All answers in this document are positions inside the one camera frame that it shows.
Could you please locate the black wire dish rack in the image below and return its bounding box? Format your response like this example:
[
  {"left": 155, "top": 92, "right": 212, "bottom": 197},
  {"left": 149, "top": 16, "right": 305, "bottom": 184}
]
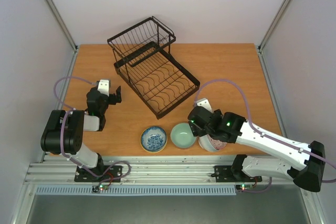
[{"left": 107, "top": 16, "right": 200, "bottom": 119}]

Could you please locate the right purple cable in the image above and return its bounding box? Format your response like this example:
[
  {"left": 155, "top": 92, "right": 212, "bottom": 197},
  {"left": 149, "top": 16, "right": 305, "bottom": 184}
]
[{"left": 195, "top": 78, "right": 336, "bottom": 196}]

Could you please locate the purple cable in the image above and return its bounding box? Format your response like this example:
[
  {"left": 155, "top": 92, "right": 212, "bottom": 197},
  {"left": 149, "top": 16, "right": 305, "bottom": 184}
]
[
  {"left": 54, "top": 76, "right": 132, "bottom": 183},
  {"left": 195, "top": 78, "right": 336, "bottom": 196}
]

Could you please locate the blue floral bowl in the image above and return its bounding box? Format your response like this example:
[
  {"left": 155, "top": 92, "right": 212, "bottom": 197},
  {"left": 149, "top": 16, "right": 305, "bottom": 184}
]
[{"left": 140, "top": 126, "right": 167, "bottom": 153}]

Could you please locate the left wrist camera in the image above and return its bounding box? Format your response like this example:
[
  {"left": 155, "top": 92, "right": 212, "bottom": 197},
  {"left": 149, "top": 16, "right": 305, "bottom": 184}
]
[{"left": 97, "top": 79, "right": 110, "bottom": 96}]

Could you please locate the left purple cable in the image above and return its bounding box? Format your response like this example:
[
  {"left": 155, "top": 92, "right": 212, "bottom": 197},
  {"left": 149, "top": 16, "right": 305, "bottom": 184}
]
[{"left": 54, "top": 76, "right": 132, "bottom": 183}]

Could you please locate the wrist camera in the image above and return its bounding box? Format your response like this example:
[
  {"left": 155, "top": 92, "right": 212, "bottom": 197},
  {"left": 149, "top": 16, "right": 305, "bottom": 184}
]
[
  {"left": 97, "top": 79, "right": 110, "bottom": 96},
  {"left": 194, "top": 98, "right": 213, "bottom": 113}
]

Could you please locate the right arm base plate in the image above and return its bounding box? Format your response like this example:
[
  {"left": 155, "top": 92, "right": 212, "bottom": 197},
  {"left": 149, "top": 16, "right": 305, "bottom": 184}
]
[{"left": 211, "top": 165, "right": 262, "bottom": 183}]

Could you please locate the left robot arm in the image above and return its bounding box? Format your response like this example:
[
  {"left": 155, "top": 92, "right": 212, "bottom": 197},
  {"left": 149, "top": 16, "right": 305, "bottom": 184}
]
[{"left": 40, "top": 83, "right": 122, "bottom": 181}]

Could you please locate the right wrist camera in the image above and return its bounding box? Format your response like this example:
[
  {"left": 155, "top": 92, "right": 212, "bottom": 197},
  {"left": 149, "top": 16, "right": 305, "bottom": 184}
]
[{"left": 194, "top": 98, "right": 213, "bottom": 113}]

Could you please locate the blue slotted cable duct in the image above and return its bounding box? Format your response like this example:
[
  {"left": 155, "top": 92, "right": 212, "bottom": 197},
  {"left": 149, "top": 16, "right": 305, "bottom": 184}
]
[{"left": 36, "top": 185, "right": 236, "bottom": 197}]

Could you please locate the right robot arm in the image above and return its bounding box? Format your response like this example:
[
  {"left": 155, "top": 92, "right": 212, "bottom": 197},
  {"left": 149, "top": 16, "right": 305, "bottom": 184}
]
[{"left": 187, "top": 106, "right": 326, "bottom": 193}]

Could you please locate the celadon green bowl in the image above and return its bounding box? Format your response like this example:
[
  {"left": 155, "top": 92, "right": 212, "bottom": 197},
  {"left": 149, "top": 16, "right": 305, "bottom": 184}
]
[{"left": 170, "top": 123, "right": 196, "bottom": 149}]

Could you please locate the aluminium rail frame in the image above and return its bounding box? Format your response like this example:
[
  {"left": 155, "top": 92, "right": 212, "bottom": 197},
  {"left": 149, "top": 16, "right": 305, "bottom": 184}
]
[{"left": 24, "top": 155, "right": 312, "bottom": 185}]

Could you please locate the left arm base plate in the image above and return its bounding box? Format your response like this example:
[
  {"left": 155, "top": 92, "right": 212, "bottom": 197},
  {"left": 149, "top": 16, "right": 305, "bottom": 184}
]
[{"left": 74, "top": 165, "right": 122, "bottom": 183}]

